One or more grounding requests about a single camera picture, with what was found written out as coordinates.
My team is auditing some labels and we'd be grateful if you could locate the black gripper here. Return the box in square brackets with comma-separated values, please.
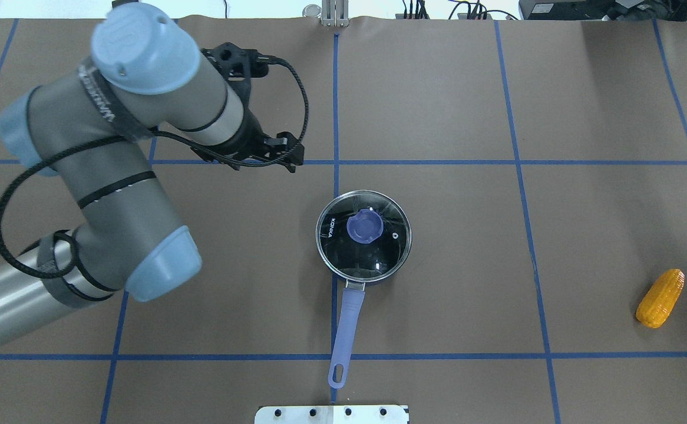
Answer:
[220, 107, 304, 173]

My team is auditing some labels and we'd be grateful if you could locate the glass lid with blue knob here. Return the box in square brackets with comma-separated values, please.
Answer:
[315, 190, 412, 286]

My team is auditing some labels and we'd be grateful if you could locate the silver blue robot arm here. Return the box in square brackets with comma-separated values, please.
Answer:
[0, 1, 309, 347]

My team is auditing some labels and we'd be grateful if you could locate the yellow plastic corn cob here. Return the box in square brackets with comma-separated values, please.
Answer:
[635, 269, 685, 329]

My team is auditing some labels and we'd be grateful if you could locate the dark blue saucepan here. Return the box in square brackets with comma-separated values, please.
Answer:
[315, 190, 412, 389]

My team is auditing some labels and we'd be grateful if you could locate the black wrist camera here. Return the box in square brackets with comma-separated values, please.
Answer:
[201, 42, 270, 81]

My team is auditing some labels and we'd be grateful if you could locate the aluminium frame post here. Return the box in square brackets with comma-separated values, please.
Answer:
[320, 0, 349, 28]

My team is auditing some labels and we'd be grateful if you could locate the white pedestal column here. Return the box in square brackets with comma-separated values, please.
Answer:
[254, 405, 411, 423]

